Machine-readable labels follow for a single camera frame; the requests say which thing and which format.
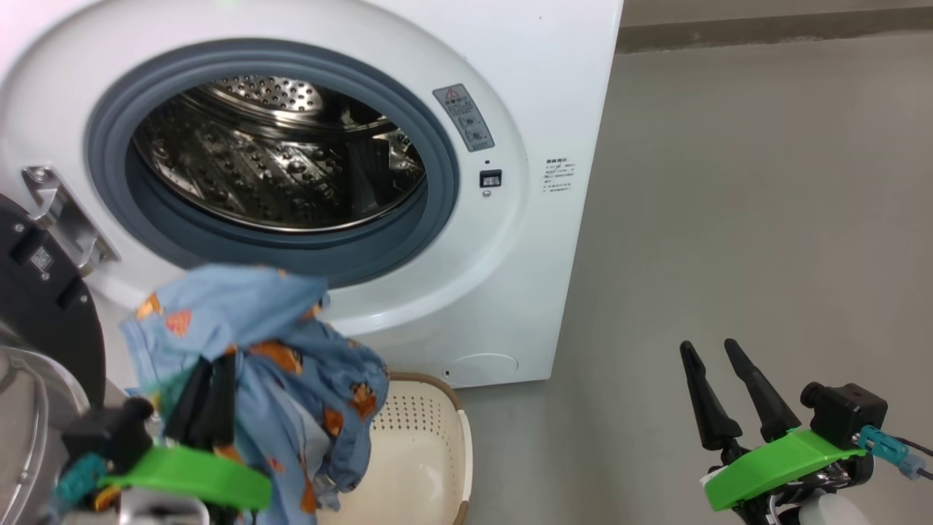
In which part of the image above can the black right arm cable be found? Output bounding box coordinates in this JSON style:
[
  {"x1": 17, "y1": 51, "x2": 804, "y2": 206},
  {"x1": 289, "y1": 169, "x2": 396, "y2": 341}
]
[{"x1": 895, "y1": 436, "x2": 933, "y2": 483}]

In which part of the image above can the teal camera connector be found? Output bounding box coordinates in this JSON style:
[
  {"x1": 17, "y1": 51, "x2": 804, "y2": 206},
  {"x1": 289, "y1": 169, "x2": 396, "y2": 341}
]
[
  {"x1": 857, "y1": 425, "x2": 931, "y2": 481},
  {"x1": 50, "y1": 452, "x2": 112, "y2": 513}
]

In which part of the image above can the grey rubber door gasket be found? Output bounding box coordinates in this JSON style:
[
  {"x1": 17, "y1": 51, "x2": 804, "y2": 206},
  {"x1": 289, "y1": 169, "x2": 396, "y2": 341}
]
[{"x1": 83, "y1": 38, "x2": 461, "y2": 289}]

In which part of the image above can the blue bear print garment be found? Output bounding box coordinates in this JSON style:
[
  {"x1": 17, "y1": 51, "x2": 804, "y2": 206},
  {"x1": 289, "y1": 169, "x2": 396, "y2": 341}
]
[{"x1": 118, "y1": 263, "x2": 391, "y2": 525}]

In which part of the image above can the metal door hinge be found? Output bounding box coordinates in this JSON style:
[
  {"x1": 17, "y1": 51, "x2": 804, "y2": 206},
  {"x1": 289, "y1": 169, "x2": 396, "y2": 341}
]
[{"x1": 21, "y1": 166, "x2": 122, "y2": 277}]

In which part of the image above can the round filter cover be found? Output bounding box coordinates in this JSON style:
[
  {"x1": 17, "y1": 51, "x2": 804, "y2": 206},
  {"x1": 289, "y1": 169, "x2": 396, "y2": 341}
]
[{"x1": 445, "y1": 353, "x2": 520, "y2": 385}]

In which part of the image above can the teal left camera connector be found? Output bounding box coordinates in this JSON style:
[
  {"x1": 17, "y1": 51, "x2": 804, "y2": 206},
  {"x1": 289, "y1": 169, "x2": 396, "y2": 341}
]
[{"x1": 50, "y1": 452, "x2": 112, "y2": 513}]

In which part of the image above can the teal right camera connector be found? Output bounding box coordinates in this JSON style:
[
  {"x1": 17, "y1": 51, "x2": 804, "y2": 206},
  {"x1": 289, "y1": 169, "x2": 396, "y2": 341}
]
[{"x1": 857, "y1": 425, "x2": 931, "y2": 481}]

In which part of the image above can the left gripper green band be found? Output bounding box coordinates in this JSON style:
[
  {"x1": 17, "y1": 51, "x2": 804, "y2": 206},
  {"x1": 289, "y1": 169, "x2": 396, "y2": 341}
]
[{"x1": 97, "y1": 352, "x2": 273, "y2": 525}]

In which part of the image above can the white washing machine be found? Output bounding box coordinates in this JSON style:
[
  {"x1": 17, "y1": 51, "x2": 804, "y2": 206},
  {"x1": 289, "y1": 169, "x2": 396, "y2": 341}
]
[{"x1": 0, "y1": 0, "x2": 625, "y2": 388}]

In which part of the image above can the grey warning label sticker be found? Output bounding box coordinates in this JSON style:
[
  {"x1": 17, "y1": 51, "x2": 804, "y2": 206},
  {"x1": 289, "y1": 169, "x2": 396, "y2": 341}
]
[{"x1": 432, "y1": 82, "x2": 496, "y2": 153}]

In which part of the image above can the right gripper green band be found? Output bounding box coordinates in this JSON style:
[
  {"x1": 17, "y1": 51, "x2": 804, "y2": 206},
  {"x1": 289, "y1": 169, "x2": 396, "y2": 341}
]
[{"x1": 679, "y1": 338, "x2": 877, "y2": 525}]

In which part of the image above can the small printed text label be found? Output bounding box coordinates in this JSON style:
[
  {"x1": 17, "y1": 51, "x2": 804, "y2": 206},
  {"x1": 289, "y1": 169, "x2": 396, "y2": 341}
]
[{"x1": 542, "y1": 156, "x2": 577, "y2": 195}]

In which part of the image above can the steel perforated drum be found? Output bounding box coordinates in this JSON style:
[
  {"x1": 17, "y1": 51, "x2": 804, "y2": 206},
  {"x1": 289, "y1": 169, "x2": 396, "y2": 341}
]
[{"x1": 132, "y1": 74, "x2": 428, "y2": 235}]

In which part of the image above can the black round washing machine door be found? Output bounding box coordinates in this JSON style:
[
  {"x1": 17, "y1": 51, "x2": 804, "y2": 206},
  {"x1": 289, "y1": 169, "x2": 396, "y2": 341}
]
[{"x1": 0, "y1": 192, "x2": 108, "y2": 525}]

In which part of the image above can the cream plastic laundry basket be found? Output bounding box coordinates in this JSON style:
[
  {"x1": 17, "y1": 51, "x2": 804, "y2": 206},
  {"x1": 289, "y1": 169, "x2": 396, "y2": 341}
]
[{"x1": 316, "y1": 371, "x2": 474, "y2": 525}]

